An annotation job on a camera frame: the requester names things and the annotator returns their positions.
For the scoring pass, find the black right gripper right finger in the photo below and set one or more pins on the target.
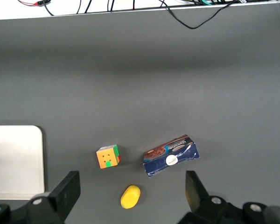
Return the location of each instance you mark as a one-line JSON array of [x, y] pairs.
[[196, 198]]

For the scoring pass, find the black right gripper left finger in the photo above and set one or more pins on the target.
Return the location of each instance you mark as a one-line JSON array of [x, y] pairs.
[[65, 196]]

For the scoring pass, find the blue cookie box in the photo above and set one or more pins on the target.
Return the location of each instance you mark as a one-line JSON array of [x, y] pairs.
[[171, 158]]

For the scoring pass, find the beige plastic tray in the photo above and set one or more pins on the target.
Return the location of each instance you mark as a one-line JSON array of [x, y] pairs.
[[16, 161]]

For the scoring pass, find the colourful puzzle cube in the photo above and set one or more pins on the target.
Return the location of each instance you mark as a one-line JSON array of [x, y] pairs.
[[107, 157]]

